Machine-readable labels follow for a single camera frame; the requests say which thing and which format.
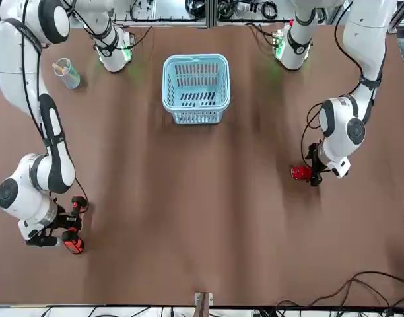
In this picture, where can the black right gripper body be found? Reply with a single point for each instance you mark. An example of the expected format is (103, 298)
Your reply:
(65, 219)

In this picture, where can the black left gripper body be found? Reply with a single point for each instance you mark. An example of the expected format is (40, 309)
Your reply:
(317, 158)

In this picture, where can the red toy car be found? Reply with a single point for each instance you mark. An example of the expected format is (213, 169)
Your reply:
(299, 172)

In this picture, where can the orange black barcode scanner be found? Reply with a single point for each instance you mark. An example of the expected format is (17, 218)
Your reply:
(73, 246)

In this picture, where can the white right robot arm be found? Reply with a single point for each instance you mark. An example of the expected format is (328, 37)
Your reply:
(17, 66)

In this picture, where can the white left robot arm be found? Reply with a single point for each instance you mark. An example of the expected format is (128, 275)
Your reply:
(363, 49)

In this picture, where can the light blue plastic basket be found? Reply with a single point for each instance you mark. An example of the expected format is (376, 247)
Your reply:
(196, 108)

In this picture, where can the clear plastic cup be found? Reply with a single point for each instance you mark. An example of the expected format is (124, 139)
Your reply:
(73, 84)

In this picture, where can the green pen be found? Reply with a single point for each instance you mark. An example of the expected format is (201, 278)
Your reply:
(71, 73)

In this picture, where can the aluminium frame post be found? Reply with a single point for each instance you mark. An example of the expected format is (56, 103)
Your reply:
(203, 305)
(211, 13)

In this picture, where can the aluminium frame rail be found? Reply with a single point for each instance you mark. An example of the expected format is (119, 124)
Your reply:
(398, 14)

